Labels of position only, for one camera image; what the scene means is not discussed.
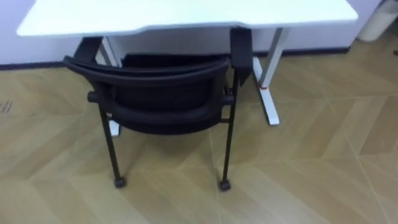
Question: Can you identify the black mesh chair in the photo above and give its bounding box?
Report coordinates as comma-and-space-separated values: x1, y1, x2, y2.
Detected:
62, 27, 254, 192

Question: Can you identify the white desk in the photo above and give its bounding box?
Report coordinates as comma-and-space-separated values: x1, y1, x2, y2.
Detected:
16, 0, 359, 138

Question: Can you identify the white plastic bucket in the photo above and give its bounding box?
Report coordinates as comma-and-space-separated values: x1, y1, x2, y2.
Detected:
356, 0, 398, 43

